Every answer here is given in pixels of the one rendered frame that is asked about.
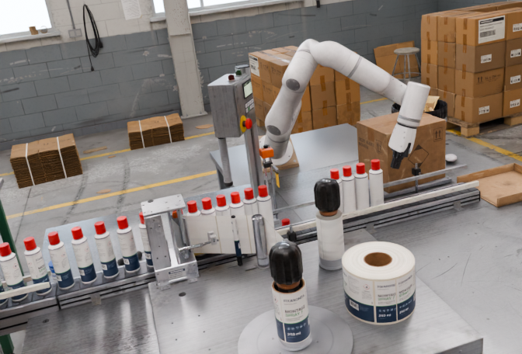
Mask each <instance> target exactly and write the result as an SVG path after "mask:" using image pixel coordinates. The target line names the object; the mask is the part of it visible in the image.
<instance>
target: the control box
mask: <svg viewBox="0 0 522 354"><path fill-rule="evenodd" d="M228 75H230V74H227V75H224V76H222V77H220V78H219V79H217V80H216V81H214V82H212V83H210V84H209V85H208V86H207V88H208V93H209V99H210V104H211V113H212V119H213V125H214V134H215V137H241V136H242V135H243V134H244V133H245V132H246V131H247V130H248V129H246V127H243V125H242V122H243V120H246V119H247V118H250V119H251V120H252V125H253V124H254V123H255V122H256V114H255V107H254V108H253V109H252V110H251V111H250V112H248V113H247V114H245V103H246V102H248V101H249V100H250V99H251V98H252V97H253V94H251V95H250V96H249V97H248V98H246V99H244V94H243V87H242V83H244V82H246V81H247V80H249V79H250V78H251V75H249V74H246V73H245V74H243V75H242V76H241V77H235V81H233V82H228ZM233 75H234V76H235V74H233Z"/></svg>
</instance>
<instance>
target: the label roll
mask: <svg viewBox="0 0 522 354"><path fill-rule="evenodd" d="M342 265H343V286H344V297H345V306H346V309H347V310H348V312H349V313H350V314H351V315H352V316H353V317H355V318H356V319H358V320H360V321H363V322H366V323H369V324H373V325H391V324H395V323H398V322H400V321H404V320H405V319H406V318H408V317H409V316H411V315H412V313H413V312H414V310H415V308H416V277H415V258H414V255H413V254H412V253H411V251H410V250H408V249H407V248H405V247H403V246H401V245H397V244H394V243H391V242H385V241H371V242H365V243H362V244H358V245H355V246H353V247H352V248H349V249H348V250H347V251H346V252H345V253H344V254H343V257H342Z"/></svg>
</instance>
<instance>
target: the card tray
mask: <svg viewBox="0 0 522 354"><path fill-rule="evenodd" d="M474 181H479V186H476V187H475V188H476V189H478V190H479V191H480V192H481V193H480V198H481V199H483V200H485V201H487V202H488V203H491V204H492V205H494V206H495V207H502V206H505V205H509V204H511V203H517V202H520V201H522V165H518V164H517V163H515V162H514V163H511V164H508V165H502V166H498V167H495V168H489V169H486V170H482V171H479V172H473V173H469V174H466V175H460V176H457V183H459V182H466V183H469V182H474Z"/></svg>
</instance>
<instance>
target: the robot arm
mask: <svg viewBox="0 0 522 354"><path fill-rule="evenodd" d="M318 64H320V65H321V66H324V67H329V68H333V69H334V70H336V71H338V72H339V73H341V74H343V75H345V76H346V77H348V78H350V79H352V80H353V81H355V82H357V83H358V84H360V85H362V86H363V87H365V88H367V89H370V90H371V91H372V92H375V93H377V94H379V95H382V96H384V97H385V98H387V99H390V100H391V101H393V102H395V103H397V104H399V105H400V106H401V108H400V111H399V114H398V119H397V121H398V122H397V123H396V125H395V128H394V130H393V132H392V134H391V138H390V141H389V143H388V146H389V147H390V148H391V150H392V151H393V155H392V157H393V158H392V161H391V166H390V167H391V168H396V169H399V167H400V164H401V161H402V159H403V158H404V157H406V158H407V157H408V154H410V153H411V151H412V148H413V145H414V141H415V138H416V129H417V127H418V126H419V124H420V120H421V118H422V115H423V111H424V108H425V105H426V101H427V97H428V95H429V92H430V87H429V86H428V85H425V84H422V83H418V82H408V84H407V85H405V84H403V83H402V82H400V81H399V80H398V79H396V78H394V77H393V76H391V75H390V74H389V73H388V72H386V71H384V70H383V69H381V68H379V67H378V66H377V65H375V64H373V63H371V62H370V61H368V60H366V59H365V58H363V57H361V56H360V55H358V54H356V53H354V52H353V51H351V50H349V49H348V48H346V47H344V46H343V45H341V44H339V43H337V42H333V41H325V42H321V43H319V42H318V41H316V40H313V39H309V40H306V41H305V42H304V43H302V44H301V46H300V47H299V48H298V50H297V52H296V53H295V55H294V57H293V59H292V60H291V62H290V64H289V66H288V67H287V70H286V71H285V73H284V76H283V78H282V86H281V89H280V92H279V94H278V96H277V98H276V100H275V102H274V104H273V105H272V107H271V109H270V111H269V112H268V114H267V116H266V119H265V126H266V135H265V136H263V137H261V139H260V140H259V148H262V146H263V145H264V144H267V145H268V144H269V145H270V147H271V148H272V149H273V154H274V156H273V157H271V160H272V163H273V164H274V165H275V166H280V165H284V164H285V163H287V162H288V161H289V160H290V159H291V156H292V154H293V147H292V144H291V142H290V141H289V139H290V136H291V131H292V129H293V126H294V124H295V121H296V119H297V118H298V114H299V112H300V109H301V98H302V96H303V95H304V93H305V90H306V87H307V84H308V82H309V80H310V78H311V77H312V75H313V73H314V71H315V69H316V67H317V65H318Z"/></svg>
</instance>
